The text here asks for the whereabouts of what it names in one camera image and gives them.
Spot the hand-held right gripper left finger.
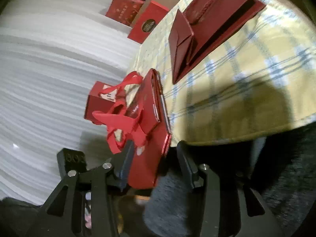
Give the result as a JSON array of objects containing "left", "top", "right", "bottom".
[{"left": 26, "top": 141, "right": 135, "bottom": 237}]

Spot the large dark red paper bag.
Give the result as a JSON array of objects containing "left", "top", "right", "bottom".
[{"left": 184, "top": 0, "right": 267, "bottom": 66}]

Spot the yellow checked tablecloth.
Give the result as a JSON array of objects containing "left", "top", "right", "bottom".
[{"left": 126, "top": 0, "right": 316, "bottom": 146}]

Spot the large red gift bag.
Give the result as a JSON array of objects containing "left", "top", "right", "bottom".
[{"left": 92, "top": 69, "right": 172, "bottom": 190}]

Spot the red chocolate gift bag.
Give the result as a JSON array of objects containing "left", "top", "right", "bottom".
[{"left": 127, "top": 0, "right": 171, "bottom": 44}]

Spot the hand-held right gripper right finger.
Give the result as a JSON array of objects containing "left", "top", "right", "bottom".
[{"left": 176, "top": 140, "right": 282, "bottom": 237}]

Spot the red patterned gift box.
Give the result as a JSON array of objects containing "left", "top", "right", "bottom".
[{"left": 105, "top": 0, "right": 145, "bottom": 26}]

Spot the small labelled red gift bag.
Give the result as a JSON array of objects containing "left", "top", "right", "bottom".
[{"left": 84, "top": 80, "right": 130, "bottom": 126}]

